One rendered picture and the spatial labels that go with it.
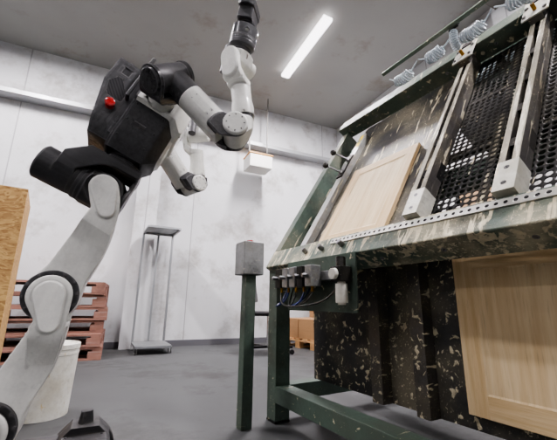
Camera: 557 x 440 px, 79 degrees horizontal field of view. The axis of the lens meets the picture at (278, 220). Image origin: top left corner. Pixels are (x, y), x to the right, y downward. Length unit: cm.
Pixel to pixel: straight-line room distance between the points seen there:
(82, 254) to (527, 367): 138
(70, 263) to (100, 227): 13
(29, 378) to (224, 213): 458
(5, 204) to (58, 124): 338
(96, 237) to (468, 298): 126
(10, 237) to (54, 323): 138
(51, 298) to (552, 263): 143
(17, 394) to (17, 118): 493
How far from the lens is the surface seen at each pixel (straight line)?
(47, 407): 231
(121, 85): 133
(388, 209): 151
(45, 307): 114
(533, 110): 144
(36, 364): 119
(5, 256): 245
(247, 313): 183
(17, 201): 250
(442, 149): 153
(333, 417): 159
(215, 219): 545
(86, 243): 119
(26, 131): 577
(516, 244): 111
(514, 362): 134
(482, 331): 137
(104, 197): 118
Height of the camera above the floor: 60
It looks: 14 degrees up
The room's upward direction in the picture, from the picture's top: 1 degrees clockwise
